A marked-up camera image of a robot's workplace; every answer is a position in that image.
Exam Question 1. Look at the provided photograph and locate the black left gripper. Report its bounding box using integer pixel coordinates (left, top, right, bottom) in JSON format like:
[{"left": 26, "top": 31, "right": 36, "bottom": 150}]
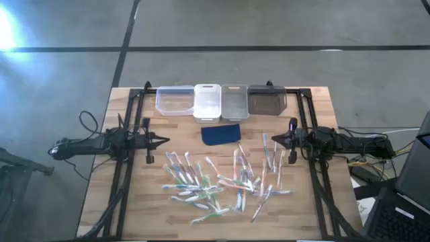
[{"left": 134, "top": 117, "right": 171, "bottom": 165}]

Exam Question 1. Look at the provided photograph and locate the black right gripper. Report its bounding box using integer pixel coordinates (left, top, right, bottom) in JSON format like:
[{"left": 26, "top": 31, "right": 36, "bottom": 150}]
[{"left": 271, "top": 117, "right": 315, "bottom": 165}]

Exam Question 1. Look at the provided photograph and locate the blue toothbrush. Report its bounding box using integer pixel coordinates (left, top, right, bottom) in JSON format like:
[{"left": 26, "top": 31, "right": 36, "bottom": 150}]
[
  {"left": 170, "top": 196, "right": 210, "bottom": 211},
  {"left": 236, "top": 169, "right": 243, "bottom": 212},
  {"left": 253, "top": 190, "right": 296, "bottom": 197},
  {"left": 261, "top": 132, "right": 272, "bottom": 170},
  {"left": 165, "top": 151, "right": 186, "bottom": 184},
  {"left": 161, "top": 184, "right": 202, "bottom": 191}
]

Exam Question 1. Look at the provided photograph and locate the green toothbrush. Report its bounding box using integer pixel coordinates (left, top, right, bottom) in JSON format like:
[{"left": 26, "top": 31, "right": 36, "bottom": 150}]
[
  {"left": 189, "top": 206, "right": 233, "bottom": 225},
  {"left": 251, "top": 176, "right": 263, "bottom": 194},
  {"left": 163, "top": 164, "right": 185, "bottom": 186},
  {"left": 217, "top": 173, "right": 262, "bottom": 188},
  {"left": 196, "top": 162, "right": 221, "bottom": 211},
  {"left": 186, "top": 188, "right": 225, "bottom": 202}
]

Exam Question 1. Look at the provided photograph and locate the purple toothbrush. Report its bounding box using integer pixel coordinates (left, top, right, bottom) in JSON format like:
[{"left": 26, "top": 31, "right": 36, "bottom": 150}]
[
  {"left": 184, "top": 151, "right": 200, "bottom": 186},
  {"left": 271, "top": 140, "right": 278, "bottom": 173},
  {"left": 236, "top": 141, "right": 255, "bottom": 177},
  {"left": 171, "top": 151, "right": 195, "bottom": 185},
  {"left": 243, "top": 167, "right": 255, "bottom": 192},
  {"left": 250, "top": 184, "right": 273, "bottom": 225}
]

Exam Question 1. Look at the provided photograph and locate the clear plastic bin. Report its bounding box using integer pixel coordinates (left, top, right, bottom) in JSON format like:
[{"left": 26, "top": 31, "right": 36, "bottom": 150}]
[{"left": 155, "top": 85, "right": 196, "bottom": 117}]

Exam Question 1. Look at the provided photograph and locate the dark smoked plastic bin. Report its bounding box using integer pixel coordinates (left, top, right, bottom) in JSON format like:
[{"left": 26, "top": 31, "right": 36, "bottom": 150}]
[{"left": 247, "top": 84, "right": 288, "bottom": 116}]

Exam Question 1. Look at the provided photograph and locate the white plastic bin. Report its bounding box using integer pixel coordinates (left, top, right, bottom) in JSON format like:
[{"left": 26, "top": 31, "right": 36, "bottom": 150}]
[{"left": 193, "top": 83, "right": 222, "bottom": 124}]

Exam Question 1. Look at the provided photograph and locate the grey plastic bin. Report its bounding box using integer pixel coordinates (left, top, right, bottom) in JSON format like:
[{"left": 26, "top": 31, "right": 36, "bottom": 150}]
[{"left": 220, "top": 84, "right": 250, "bottom": 123}]

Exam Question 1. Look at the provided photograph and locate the blue cloth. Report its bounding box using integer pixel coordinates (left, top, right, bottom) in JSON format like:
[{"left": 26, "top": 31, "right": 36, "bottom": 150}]
[{"left": 200, "top": 123, "right": 242, "bottom": 147}]

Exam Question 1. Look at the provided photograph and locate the black power brick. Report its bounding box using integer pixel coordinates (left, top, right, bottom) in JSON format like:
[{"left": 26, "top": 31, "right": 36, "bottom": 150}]
[{"left": 349, "top": 165, "right": 382, "bottom": 183}]

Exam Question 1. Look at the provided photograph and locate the white paper sheet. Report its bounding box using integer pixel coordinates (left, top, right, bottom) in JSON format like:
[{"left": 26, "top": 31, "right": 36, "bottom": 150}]
[{"left": 355, "top": 197, "right": 376, "bottom": 225}]

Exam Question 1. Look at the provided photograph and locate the black laptop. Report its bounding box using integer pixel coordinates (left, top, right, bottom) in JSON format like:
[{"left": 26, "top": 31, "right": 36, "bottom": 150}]
[{"left": 361, "top": 110, "right": 430, "bottom": 242}]

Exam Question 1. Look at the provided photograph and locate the black metal stand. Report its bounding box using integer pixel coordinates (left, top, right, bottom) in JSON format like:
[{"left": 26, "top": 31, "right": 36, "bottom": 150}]
[{"left": 0, "top": 147, "right": 55, "bottom": 242}]

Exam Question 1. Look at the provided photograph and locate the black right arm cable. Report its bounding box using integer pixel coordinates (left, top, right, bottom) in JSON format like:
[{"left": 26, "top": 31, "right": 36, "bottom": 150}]
[{"left": 298, "top": 129, "right": 318, "bottom": 161}]

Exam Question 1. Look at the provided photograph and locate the yellow cable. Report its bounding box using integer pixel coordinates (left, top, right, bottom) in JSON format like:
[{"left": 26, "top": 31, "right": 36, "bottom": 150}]
[{"left": 347, "top": 140, "right": 417, "bottom": 168}]

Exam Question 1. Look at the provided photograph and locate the white cable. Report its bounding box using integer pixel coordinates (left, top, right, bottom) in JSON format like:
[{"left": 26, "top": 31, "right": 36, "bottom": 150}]
[{"left": 364, "top": 127, "right": 421, "bottom": 138}]

